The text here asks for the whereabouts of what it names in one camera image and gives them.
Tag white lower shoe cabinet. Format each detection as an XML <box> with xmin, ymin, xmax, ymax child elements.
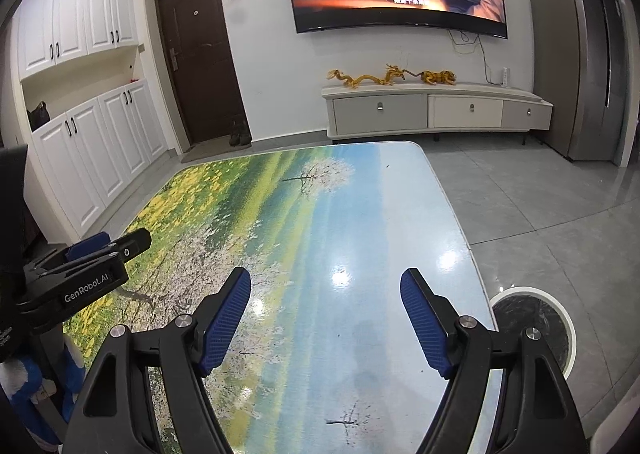
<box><xmin>32</xmin><ymin>80</ymin><xmax>167</xmax><ymax>237</ymax></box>

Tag white router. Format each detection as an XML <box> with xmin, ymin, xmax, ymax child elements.
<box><xmin>501</xmin><ymin>66</ymin><xmax>510</xmax><ymax>87</ymax></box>

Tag black bag on shelf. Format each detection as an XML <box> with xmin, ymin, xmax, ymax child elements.
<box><xmin>27</xmin><ymin>101</ymin><xmax>51</xmax><ymax>131</ymax></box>

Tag white round trash bin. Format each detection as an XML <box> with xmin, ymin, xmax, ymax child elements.
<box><xmin>490</xmin><ymin>286</ymin><xmax>577</xmax><ymax>378</ymax></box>

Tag left blue white gloved hand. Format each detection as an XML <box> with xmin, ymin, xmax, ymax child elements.
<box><xmin>1</xmin><ymin>333</ymin><xmax>86</xmax><ymax>453</ymax></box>

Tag brown door mat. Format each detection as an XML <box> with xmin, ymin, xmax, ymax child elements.
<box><xmin>180</xmin><ymin>135</ymin><xmax>250</xmax><ymax>164</ymax></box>

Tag television cables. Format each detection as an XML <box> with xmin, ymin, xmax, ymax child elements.
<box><xmin>446</xmin><ymin>28</ymin><xmax>504</xmax><ymax>85</ymax></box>

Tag white grey TV cabinet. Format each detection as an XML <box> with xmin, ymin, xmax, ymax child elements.
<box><xmin>322</xmin><ymin>83</ymin><xmax>553</xmax><ymax>141</ymax></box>

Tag white chair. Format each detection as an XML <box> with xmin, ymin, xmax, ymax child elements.
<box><xmin>589</xmin><ymin>378</ymin><xmax>640</xmax><ymax>454</ymax></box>

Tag golden tiger ornament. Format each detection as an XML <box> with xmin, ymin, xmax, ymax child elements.
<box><xmin>404</xmin><ymin>70</ymin><xmax>457</xmax><ymax>85</ymax></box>

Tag dark brown entrance door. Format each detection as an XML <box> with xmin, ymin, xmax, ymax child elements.
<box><xmin>155</xmin><ymin>0</ymin><xmax>248</xmax><ymax>144</ymax></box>

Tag white upper wall cabinet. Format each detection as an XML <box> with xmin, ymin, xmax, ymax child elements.
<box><xmin>16</xmin><ymin>0</ymin><xmax>138</xmax><ymax>80</ymax></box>

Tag grey double door refrigerator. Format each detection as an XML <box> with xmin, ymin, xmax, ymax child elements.
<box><xmin>530</xmin><ymin>0</ymin><xmax>628</xmax><ymax>162</ymax></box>

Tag golden dragon ornament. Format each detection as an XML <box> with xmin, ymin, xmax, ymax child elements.
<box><xmin>326</xmin><ymin>64</ymin><xmax>405</xmax><ymax>89</ymax></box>

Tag pair of dark shoes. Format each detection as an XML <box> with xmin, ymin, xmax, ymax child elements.
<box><xmin>229</xmin><ymin>121</ymin><xmax>252</xmax><ymax>147</ymax></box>

